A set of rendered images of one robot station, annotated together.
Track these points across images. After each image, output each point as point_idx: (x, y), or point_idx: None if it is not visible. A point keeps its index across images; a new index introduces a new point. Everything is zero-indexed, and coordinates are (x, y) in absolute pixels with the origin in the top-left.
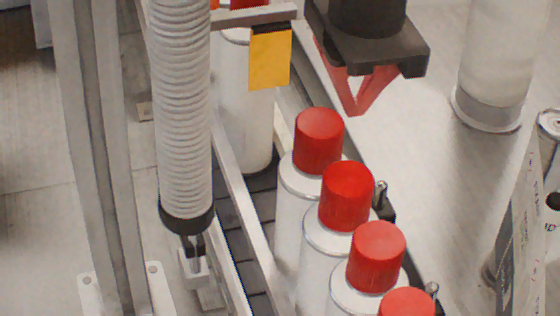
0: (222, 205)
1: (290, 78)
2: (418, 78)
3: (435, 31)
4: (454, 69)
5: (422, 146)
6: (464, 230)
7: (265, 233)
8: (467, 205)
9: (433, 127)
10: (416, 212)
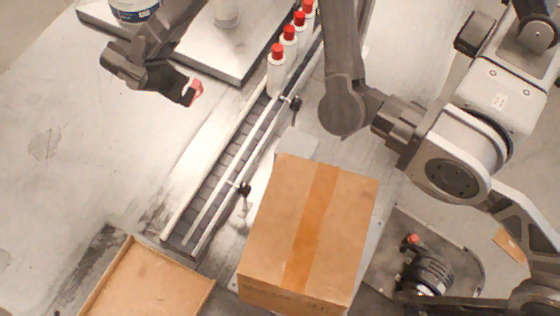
0: (319, 40)
1: (251, 79)
2: (232, 37)
3: (203, 47)
4: (218, 33)
5: (258, 22)
6: (275, 1)
7: (316, 29)
8: (267, 4)
9: (248, 24)
10: (280, 11)
